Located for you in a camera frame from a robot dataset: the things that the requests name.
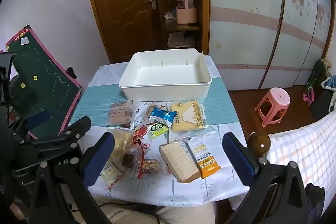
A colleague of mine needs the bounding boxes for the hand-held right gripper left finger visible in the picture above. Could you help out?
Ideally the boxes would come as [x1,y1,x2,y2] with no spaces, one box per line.
[28,132,115,224]

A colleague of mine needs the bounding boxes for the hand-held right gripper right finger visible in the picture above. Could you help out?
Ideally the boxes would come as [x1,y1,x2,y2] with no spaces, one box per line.
[223,132,315,224]

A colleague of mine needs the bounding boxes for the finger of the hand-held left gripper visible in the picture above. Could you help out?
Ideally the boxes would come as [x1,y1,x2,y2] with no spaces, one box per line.
[16,116,91,159]
[8,110,57,140]

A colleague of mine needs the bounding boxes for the orange and white snack packet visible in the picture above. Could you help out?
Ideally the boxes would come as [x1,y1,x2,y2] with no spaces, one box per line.
[186,136,221,179]

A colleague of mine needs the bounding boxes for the brown round bread packet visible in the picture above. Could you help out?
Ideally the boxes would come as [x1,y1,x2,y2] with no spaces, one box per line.
[106,101,135,127]

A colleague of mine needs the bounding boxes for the clear red-print snack packet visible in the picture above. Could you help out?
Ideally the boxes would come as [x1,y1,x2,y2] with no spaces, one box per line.
[130,126,161,180]

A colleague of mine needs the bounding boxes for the beige wafer sandwich packet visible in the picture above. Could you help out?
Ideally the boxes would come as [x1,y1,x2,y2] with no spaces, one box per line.
[159,141,200,184]

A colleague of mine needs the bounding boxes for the green snack packet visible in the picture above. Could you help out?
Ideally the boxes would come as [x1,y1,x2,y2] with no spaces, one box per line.
[148,123,169,139]

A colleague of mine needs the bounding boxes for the clear nut bar packet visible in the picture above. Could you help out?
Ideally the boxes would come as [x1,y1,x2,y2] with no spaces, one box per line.
[138,103,168,125]

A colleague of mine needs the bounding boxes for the large yellow cake packet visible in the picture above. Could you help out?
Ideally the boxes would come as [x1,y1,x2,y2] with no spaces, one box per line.
[167,98,216,143]

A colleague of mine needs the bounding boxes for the blue snack packet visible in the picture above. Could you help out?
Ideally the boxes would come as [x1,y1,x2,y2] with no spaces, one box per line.
[151,106,177,128]

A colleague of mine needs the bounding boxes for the white plastic bin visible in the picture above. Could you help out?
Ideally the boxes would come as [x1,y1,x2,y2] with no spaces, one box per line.
[119,48,213,99]

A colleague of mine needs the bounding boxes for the pink framed chalkboard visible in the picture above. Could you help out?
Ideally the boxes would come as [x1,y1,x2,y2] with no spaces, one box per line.
[5,25,85,139]

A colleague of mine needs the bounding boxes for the black clip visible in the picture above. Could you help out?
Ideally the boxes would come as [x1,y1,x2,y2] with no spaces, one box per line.
[66,67,78,80]

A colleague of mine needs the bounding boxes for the pink plastic stool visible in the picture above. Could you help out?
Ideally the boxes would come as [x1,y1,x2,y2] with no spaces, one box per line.
[255,88,291,127]

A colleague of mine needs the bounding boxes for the checked blanket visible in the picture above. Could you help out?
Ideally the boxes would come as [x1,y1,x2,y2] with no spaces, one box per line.
[266,110,336,188]

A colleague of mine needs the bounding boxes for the person's legs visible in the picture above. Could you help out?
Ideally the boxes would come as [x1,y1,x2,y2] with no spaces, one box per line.
[71,195,216,224]

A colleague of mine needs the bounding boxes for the dark cloth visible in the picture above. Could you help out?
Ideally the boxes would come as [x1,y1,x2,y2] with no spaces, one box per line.
[306,183,326,214]

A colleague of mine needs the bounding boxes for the pink toy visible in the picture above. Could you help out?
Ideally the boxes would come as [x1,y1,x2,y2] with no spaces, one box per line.
[302,91,315,104]

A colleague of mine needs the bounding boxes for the green box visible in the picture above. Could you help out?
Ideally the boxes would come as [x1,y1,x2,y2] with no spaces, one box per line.
[304,59,332,93]

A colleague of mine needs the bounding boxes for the blue and white bag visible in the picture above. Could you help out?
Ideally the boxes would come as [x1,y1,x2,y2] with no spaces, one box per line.
[321,76,336,111]

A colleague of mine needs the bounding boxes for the pale floral wardrobe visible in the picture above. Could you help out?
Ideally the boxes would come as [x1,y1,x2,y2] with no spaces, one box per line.
[207,0,332,90]

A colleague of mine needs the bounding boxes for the wooden door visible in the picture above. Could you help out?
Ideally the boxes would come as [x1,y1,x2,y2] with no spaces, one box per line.
[83,0,168,63]

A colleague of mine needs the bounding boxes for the folded pink cloth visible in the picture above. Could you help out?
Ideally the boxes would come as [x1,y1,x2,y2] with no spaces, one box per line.
[168,32,195,47]

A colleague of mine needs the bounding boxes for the wooden corner shelf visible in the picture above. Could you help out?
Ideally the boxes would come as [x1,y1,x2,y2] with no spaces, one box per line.
[151,0,210,55]

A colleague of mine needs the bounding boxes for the pink handled basket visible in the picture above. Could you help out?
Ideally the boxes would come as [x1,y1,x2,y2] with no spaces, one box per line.
[176,0,197,25]

